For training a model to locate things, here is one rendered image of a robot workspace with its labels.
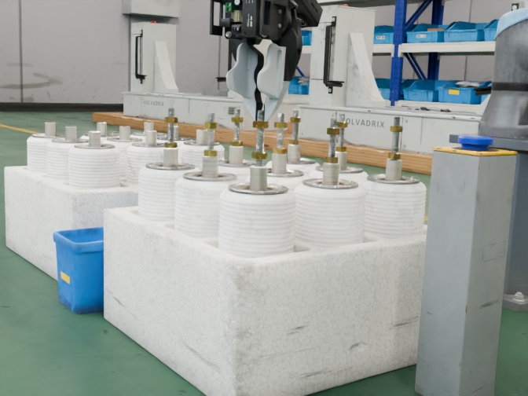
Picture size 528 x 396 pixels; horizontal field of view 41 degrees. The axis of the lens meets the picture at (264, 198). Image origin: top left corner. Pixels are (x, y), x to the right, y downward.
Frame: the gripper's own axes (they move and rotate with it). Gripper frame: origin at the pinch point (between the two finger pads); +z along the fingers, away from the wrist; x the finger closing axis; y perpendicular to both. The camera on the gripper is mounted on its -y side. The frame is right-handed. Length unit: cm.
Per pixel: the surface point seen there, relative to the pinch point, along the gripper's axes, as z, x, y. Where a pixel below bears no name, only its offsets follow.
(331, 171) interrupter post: 8.0, 5.4, -8.9
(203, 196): 11.8, -8.8, 0.2
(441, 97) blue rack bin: 8, -139, -559
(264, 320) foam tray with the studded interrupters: 23.9, 5.3, 7.6
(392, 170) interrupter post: 8.5, 10.1, -19.5
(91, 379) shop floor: 34.9, -17.0, 12.7
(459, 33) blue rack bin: -48, -127, -555
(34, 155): 14, -71, -27
